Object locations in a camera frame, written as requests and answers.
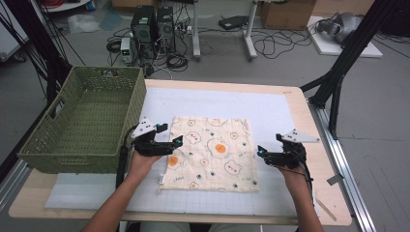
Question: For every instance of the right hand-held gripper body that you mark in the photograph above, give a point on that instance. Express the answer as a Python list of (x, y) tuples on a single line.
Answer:
[(290, 159)]

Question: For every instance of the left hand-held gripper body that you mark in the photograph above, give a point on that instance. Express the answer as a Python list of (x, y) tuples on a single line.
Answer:
[(151, 146)]

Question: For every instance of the cream printed cloth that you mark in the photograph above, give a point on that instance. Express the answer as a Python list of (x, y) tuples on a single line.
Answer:
[(216, 167)]

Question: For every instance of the person's right hand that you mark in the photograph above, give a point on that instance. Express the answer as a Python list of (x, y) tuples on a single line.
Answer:
[(295, 175)]

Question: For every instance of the person's left hand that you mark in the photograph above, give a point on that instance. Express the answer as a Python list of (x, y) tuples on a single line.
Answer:
[(140, 167)]

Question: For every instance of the grey tape piece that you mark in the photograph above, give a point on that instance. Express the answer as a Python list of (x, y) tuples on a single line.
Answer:
[(335, 179)]

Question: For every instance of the wooden stick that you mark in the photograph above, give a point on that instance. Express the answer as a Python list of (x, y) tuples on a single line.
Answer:
[(325, 208)]

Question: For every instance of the white grid mat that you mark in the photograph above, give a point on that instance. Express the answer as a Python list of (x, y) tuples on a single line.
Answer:
[(225, 103)]

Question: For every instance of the green woven basket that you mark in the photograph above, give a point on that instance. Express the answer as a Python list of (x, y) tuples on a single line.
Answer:
[(87, 122)]

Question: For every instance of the small white power supply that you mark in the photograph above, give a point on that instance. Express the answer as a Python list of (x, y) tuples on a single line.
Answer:
[(126, 50)]

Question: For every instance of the black computer tower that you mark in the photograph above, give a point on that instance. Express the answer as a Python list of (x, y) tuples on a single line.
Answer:
[(143, 30), (166, 27)]

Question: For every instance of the white floor board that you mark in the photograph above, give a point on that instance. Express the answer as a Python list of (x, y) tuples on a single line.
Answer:
[(351, 48)]

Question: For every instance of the large open cardboard box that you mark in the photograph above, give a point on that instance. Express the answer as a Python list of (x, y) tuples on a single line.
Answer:
[(286, 14)]

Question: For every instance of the flat black case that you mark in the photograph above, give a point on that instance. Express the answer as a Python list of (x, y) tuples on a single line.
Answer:
[(233, 22)]

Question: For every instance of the grey headset device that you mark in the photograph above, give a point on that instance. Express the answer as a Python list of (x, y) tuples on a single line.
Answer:
[(338, 25)]

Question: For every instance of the clear plastic bag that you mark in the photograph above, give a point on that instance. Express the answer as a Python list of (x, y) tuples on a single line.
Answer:
[(83, 23)]

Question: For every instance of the beige wooden cabinet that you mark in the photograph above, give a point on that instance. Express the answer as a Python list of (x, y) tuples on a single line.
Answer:
[(341, 7)]

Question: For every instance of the round white table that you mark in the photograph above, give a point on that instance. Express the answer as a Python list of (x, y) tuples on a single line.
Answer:
[(64, 5)]

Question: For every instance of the black cabinet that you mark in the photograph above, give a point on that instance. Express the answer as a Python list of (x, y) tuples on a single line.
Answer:
[(398, 17)]

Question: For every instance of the aluminium rail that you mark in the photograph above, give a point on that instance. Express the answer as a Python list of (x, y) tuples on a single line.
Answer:
[(13, 183), (345, 167)]

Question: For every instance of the black metal frame stand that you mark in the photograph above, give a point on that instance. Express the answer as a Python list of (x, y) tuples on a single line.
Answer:
[(348, 54)]

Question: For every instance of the white table frame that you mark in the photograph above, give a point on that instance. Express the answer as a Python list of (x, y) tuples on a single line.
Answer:
[(222, 29)]

